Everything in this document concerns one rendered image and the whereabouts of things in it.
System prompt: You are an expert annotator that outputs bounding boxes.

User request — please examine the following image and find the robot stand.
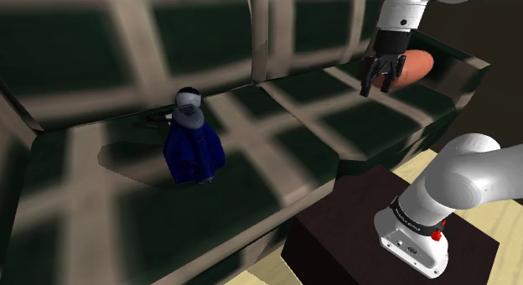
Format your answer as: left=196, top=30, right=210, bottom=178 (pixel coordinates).
left=280, top=164, right=500, bottom=285

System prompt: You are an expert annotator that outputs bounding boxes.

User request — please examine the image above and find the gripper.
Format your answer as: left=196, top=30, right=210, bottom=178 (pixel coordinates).
left=359, top=28, right=412, bottom=98

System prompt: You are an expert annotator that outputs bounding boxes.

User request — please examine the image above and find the orange oval cushion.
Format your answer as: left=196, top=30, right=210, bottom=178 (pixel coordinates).
left=373, top=49, right=435, bottom=90

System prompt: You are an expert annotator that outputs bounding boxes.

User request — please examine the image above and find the blue caped toy figure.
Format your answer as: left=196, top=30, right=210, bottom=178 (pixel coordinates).
left=146, top=86, right=227, bottom=185

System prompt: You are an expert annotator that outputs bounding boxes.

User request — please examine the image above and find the green beige plaid sofa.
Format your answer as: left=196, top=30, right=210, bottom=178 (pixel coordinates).
left=0, top=0, right=492, bottom=285

